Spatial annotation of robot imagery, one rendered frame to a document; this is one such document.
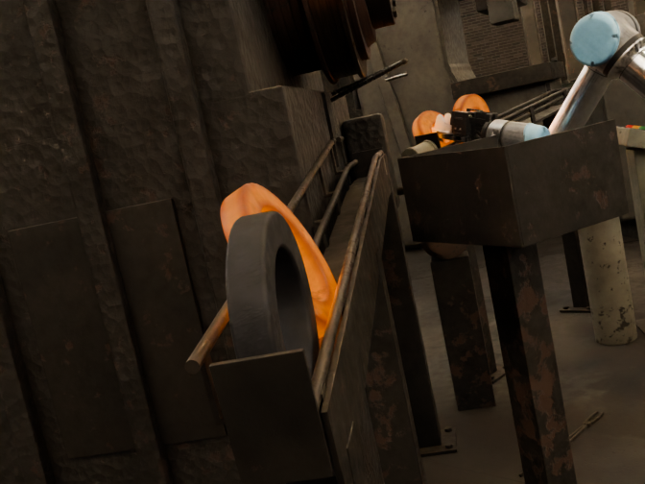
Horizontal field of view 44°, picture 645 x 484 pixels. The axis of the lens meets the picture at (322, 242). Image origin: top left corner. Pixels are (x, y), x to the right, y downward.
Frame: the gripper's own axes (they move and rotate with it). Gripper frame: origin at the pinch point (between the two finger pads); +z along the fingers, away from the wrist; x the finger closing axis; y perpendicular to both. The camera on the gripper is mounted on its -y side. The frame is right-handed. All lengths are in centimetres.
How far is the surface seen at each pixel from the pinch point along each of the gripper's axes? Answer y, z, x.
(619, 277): -41, -42, -36
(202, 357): 11, -92, 142
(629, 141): -2, -39, -37
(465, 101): 7.5, -1.5, -12.3
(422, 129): 1.6, -0.9, 5.8
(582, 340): -65, -32, -36
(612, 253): -34, -40, -34
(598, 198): 10, -88, 72
